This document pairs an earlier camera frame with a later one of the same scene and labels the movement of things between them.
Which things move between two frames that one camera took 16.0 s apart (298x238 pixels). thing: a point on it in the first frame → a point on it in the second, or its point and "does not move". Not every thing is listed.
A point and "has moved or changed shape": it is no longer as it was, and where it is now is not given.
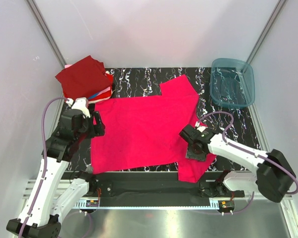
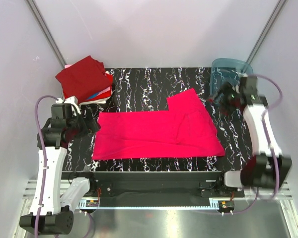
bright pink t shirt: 145,131 has moved or changed shape
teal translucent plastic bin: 232,83 does not move
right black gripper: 201,157 → 225,88
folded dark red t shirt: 84,78 does not move
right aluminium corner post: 279,5 does not move
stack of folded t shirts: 86,79 does not move
